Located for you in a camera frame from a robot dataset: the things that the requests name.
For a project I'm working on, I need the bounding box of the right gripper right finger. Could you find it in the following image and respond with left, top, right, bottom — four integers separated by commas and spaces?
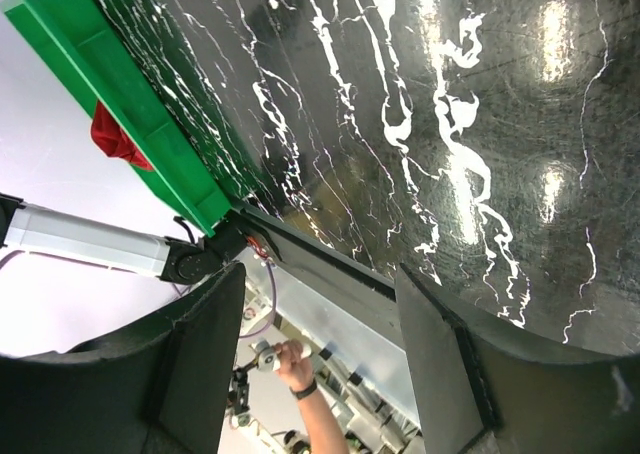
395, 265, 639, 453

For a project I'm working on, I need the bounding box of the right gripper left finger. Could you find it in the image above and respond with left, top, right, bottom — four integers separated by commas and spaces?
1, 262, 246, 453

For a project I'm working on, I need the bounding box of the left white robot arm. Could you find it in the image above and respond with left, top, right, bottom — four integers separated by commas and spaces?
1, 194, 224, 285

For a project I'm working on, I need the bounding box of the operator bare forearm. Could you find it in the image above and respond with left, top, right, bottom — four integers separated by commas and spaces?
297, 387, 349, 454

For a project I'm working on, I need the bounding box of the operator bare hand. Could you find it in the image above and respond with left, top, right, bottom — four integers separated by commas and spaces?
274, 340, 314, 392

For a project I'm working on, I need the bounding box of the black wrist watch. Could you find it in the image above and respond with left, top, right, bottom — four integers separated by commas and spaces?
290, 379, 318, 401

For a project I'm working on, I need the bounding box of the red t shirt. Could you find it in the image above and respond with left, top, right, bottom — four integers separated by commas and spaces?
90, 101, 153, 171

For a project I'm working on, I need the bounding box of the green plastic bin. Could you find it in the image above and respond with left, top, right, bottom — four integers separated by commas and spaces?
1, 0, 231, 236

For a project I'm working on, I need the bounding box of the grey teleoperation handle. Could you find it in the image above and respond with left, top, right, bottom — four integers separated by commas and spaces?
232, 340, 282, 379

